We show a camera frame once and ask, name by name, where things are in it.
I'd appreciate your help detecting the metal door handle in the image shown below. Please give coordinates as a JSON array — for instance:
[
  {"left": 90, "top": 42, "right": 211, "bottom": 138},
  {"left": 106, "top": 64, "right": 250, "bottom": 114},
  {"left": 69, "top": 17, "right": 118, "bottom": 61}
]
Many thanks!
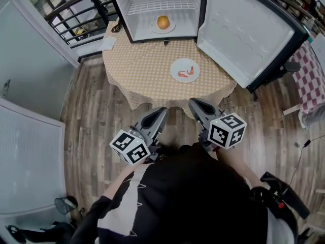
[{"left": 1, "top": 79, "right": 11, "bottom": 99}]

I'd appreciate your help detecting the black mesh waste bin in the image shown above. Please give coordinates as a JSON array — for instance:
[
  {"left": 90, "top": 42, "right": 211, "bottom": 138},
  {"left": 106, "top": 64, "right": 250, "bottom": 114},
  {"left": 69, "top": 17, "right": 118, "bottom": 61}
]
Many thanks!
[{"left": 54, "top": 196, "right": 78, "bottom": 215}]

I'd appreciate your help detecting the black worn equipment rig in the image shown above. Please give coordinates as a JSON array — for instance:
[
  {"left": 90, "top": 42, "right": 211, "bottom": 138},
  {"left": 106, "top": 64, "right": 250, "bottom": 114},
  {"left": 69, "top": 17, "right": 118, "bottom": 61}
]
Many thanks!
[{"left": 250, "top": 171, "right": 312, "bottom": 238}]

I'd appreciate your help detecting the black swivel chair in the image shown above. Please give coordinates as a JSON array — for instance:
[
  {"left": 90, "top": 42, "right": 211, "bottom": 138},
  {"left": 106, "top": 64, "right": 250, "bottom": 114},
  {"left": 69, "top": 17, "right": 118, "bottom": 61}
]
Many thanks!
[{"left": 6, "top": 221, "right": 76, "bottom": 244}]

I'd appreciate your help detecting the person's black and white top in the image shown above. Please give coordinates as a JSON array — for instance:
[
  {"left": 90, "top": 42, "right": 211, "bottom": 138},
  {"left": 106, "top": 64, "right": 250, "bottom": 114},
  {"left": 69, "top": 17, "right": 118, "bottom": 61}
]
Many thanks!
[{"left": 71, "top": 142, "right": 299, "bottom": 244}]

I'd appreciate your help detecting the white wire fridge shelf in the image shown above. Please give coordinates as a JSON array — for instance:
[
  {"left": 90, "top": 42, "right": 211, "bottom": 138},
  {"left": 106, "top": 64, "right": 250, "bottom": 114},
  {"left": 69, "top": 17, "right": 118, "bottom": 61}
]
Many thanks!
[{"left": 126, "top": 0, "right": 198, "bottom": 16}]

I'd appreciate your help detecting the small white shrimp plate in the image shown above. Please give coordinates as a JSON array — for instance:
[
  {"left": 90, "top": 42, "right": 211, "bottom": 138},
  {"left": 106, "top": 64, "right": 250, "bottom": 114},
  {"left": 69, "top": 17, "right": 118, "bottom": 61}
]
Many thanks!
[{"left": 170, "top": 57, "right": 201, "bottom": 83}]

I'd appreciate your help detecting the plain white plate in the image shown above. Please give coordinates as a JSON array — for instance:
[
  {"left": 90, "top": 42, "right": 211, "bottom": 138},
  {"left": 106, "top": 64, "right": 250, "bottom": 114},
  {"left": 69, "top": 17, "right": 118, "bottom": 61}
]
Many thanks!
[{"left": 151, "top": 19, "right": 176, "bottom": 34}]

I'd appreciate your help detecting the yellow checked tablecloth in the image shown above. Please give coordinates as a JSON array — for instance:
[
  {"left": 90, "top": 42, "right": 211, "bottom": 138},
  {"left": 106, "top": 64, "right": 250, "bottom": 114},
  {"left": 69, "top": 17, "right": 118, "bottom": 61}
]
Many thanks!
[{"left": 101, "top": 21, "right": 238, "bottom": 119}]

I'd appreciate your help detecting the black mesh office chair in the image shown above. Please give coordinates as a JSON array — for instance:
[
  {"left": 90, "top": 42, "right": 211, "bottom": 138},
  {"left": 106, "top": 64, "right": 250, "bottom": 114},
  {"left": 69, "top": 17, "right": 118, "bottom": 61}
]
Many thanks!
[{"left": 251, "top": 59, "right": 302, "bottom": 101}]

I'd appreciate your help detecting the coiled black power cable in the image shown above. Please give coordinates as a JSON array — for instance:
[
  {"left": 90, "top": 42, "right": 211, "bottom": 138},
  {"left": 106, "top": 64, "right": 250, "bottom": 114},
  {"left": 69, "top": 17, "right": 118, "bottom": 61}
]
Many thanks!
[{"left": 111, "top": 18, "right": 124, "bottom": 33}]

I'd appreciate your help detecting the person's left forearm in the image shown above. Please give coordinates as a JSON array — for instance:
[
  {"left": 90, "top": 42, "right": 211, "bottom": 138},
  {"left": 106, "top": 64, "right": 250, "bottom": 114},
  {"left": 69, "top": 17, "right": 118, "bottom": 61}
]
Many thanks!
[{"left": 101, "top": 161, "right": 143, "bottom": 200}]

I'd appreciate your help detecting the person's right forearm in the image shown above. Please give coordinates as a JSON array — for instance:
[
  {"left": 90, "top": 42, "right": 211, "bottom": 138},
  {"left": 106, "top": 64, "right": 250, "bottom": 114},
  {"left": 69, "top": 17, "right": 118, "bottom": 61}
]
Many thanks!
[{"left": 214, "top": 146, "right": 262, "bottom": 188}]

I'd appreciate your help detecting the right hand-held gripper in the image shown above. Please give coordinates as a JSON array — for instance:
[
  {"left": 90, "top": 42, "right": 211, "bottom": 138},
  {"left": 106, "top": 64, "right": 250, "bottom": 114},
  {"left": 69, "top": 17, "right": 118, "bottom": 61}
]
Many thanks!
[{"left": 188, "top": 97, "right": 247, "bottom": 154}]

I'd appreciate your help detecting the white flat box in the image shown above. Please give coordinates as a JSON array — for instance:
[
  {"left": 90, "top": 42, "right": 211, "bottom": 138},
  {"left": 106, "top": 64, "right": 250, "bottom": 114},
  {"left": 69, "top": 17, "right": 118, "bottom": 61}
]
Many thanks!
[{"left": 310, "top": 33, "right": 325, "bottom": 58}]

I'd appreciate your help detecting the black mini fridge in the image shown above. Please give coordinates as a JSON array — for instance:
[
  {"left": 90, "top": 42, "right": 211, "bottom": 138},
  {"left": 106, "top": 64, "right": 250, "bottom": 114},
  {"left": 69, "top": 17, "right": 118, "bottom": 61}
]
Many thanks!
[{"left": 104, "top": 0, "right": 310, "bottom": 94}]

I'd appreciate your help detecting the white folded cloth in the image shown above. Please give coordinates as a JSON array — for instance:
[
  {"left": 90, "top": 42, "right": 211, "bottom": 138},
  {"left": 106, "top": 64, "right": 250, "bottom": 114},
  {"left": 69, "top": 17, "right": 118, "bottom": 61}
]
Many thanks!
[{"left": 101, "top": 36, "right": 117, "bottom": 51}]

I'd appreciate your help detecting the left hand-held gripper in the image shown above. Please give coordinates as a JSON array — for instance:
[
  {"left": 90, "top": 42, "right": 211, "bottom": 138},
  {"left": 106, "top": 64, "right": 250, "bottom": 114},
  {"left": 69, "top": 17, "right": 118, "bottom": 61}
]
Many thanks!
[{"left": 109, "top": 107, "right": 170, "bottom": 166}]

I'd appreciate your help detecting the black metal balcony railing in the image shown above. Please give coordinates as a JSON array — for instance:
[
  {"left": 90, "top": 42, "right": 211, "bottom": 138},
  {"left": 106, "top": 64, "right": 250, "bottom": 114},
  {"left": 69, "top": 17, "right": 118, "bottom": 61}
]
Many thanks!
[{"left": 45, "top": 0, "right": 325, "bottom": 45}]

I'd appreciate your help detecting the black floor cable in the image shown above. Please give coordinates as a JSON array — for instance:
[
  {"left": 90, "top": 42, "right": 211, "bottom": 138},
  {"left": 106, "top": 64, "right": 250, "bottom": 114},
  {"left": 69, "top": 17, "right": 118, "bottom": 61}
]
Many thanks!
[{"left": 289, "top": 135, "right": 325, "bottom": 188}]

